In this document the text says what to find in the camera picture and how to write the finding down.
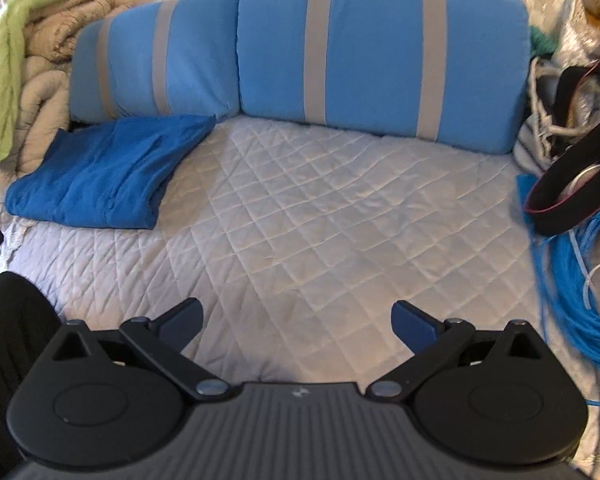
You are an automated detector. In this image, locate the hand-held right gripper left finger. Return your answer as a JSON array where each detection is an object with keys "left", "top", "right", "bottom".
[{"left": 51, "top": 297, "right": 229, "bottom": 401}]

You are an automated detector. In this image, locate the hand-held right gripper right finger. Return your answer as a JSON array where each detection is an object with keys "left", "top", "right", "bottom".
[{"left": 367, "top": 300, "right": 545, "bottom": 401}]

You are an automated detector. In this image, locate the blue fleece robe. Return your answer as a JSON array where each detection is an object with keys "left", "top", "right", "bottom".
[{"left": 5, "top": 114, "right": 217, "bottom": 231}]

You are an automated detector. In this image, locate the white quilted bedspread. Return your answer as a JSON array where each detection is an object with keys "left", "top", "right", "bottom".
[{"left": 0, "top": 115, "right": 600, "bottom": 466}]

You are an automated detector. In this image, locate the person's black-clad leg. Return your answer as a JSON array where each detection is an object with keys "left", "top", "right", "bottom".
[{"left": 0, "top": 272, "right": 65, "bottom": 480}]

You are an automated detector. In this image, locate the black bag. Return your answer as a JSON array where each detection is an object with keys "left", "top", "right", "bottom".
[{"left": 524, "top": 59, "right": 600, "bottom": 236}]

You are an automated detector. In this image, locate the blue grey-striped pillow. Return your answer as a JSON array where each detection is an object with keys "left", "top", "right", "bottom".
[
  {"left": 236, "top": 0, "right": 531, "bottom": 157},
  {"left": 69, "top": 0, "right": 242, "bottom": 127}
]

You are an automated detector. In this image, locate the beige quilted comforter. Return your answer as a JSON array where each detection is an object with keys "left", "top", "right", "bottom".
[{"left": 0, "top": 0, "right": 133, "bottom": 201}]

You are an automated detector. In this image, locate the teal cloth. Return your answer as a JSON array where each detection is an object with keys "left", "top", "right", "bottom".
[{"left": 529, "top": 25, "right": 558, "bottom": 60}]

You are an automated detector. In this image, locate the light green blanket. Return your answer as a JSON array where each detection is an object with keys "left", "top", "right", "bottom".
[{"left": 0, "top": 0, "right": 123, "bottom": 163}]

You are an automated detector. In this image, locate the blue cable coil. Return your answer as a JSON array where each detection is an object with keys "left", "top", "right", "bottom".
[{"left": 516, "top": 174, "right": 600, "bottom": 406}]

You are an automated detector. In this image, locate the white rope cord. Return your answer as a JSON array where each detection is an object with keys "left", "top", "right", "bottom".
[{"left": 517, "top": 56, "right": 593, "bottom": 173}]

